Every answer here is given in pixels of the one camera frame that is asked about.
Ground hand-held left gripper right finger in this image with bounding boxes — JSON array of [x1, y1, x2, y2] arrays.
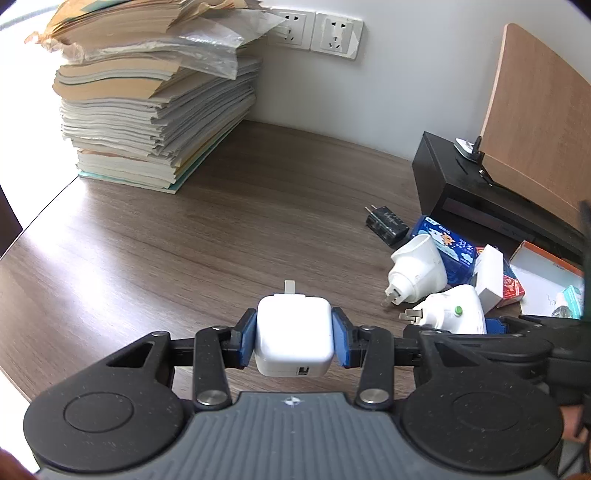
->
[[331, 308, 497, 410]]

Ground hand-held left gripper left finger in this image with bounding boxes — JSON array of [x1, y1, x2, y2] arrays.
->
[[104, 309, 258, 410]]

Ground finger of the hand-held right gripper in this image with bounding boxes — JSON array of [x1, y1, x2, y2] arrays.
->
[[485, 315, 588, 343], [403, 325, 555, 384]]

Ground white plug-in device green button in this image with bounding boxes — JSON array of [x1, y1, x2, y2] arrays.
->
[[398, 284, 487, 336]]

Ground white square USB charger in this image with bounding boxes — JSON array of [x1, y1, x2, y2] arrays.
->
[[255, 279, 335, 377]]

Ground orange and white box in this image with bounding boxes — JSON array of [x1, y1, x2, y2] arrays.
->
[[508, 240, 587, 320]]

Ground playing card box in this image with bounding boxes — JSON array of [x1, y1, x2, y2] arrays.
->
[[475, 244, 526, 302]]

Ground small white box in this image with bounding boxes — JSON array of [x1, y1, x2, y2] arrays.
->
[[473, 245, 511, 309]]

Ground small dropper bottle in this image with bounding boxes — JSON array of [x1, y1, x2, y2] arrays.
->
[[551, 292, 574, 319]]

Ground teal and white plaster box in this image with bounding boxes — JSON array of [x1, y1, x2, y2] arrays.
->
[[562, 285, 585, 319]]

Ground blue tissue packet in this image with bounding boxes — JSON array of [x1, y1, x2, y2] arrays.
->
[[410, 215, 479, 287]]

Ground black power adapter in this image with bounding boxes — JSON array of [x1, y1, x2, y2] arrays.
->
[[366, 205, 410, 247]]

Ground black monitor riser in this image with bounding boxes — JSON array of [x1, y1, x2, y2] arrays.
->
[[412, 131, 588, 267]]

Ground wooden book stand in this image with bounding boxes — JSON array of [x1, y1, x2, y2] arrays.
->
[[454, 23, 591, 228]]

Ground stack of books and papers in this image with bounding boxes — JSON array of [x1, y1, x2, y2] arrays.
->
[[25, 0, 264, 195]]

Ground clear plastic bag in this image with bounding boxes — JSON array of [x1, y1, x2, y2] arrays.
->
[[83, 8, 288, 80]]

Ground white wall socket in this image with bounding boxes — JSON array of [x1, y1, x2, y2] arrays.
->
[[310, 12, 365, 61], [267, 6, 317, 52]]

